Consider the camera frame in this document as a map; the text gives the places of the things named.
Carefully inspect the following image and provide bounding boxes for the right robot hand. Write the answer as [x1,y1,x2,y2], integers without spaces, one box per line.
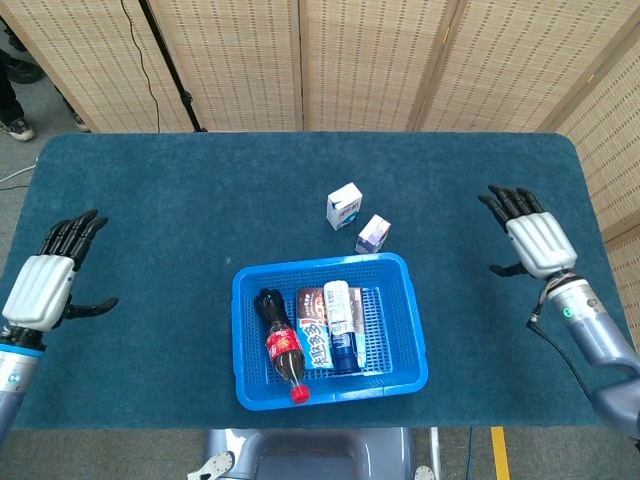
[478,184,580,280]

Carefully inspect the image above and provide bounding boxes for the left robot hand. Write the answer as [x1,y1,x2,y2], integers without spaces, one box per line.
[0,208,120,351]

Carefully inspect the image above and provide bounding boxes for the small purple drink carton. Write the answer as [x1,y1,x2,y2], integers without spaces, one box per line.
[354,213,392,256]

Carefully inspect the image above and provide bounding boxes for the white milk carton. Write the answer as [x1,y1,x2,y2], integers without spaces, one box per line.
[326,182,365,232]

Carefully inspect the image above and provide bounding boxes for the blue-capped white bottle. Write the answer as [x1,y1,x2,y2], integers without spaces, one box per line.
[322,279,362,376]

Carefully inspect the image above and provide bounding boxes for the blue snack box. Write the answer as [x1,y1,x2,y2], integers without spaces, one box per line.
[295,286,366,371]

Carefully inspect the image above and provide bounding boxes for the red-capped cola bottle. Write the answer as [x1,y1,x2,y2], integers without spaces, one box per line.
[253,287,311,405]

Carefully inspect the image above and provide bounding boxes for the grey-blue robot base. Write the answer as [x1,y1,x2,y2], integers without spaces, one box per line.
[187,428,436,480]

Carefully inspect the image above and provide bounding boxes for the blue plastic basket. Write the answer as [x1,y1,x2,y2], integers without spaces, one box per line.
[231,251,433,412]

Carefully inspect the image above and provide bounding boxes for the bamboo folding screen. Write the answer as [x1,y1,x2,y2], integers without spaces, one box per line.
[537,44,640,326]
[0,0,640,134]

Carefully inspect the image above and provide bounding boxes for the teal table cloth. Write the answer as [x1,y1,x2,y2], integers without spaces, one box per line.
[0,131,631,431]

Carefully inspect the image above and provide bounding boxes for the person in dark trousers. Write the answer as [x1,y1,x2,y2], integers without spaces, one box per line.
[0,27,91,143]

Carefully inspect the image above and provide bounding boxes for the yellow floor tape strip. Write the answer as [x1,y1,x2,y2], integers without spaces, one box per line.
[490,426,511,480]

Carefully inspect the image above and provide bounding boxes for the metal table leg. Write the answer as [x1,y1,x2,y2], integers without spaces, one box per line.
[428,427,444,480]

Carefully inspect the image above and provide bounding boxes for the black tripod pole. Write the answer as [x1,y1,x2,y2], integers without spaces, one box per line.
[137,0,209,134]

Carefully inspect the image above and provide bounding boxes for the white floor cable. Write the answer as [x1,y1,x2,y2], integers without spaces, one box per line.
[0,154,41,191]

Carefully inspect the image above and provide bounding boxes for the thin black hanging cable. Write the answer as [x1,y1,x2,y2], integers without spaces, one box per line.
[119,0,161,134]

